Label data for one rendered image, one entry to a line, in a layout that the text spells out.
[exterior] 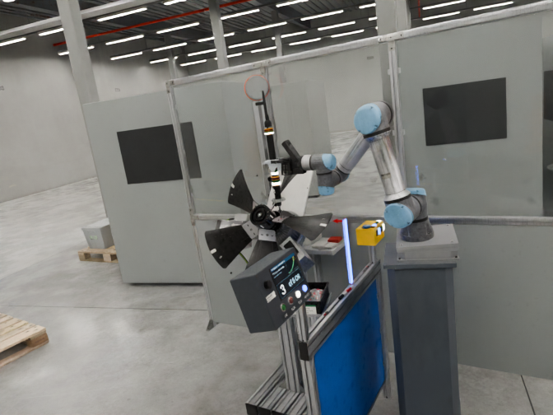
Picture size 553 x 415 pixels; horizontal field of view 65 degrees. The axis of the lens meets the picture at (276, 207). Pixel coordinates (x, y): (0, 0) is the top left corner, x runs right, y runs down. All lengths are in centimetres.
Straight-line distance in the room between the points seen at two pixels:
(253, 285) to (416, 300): 94
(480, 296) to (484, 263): 21
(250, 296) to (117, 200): 373
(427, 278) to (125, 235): 369
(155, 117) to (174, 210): 95
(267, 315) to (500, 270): 168
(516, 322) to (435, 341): 81
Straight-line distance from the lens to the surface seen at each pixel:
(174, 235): 472
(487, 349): 300
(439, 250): 202
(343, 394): 221
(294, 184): 259
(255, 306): 141
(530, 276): 277
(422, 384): 231
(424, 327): 215
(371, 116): 183
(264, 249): 221
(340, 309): 202
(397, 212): 188
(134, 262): 513
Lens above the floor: 174
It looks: 13 degrees down
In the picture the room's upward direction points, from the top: 8 degrees counter-clockwise
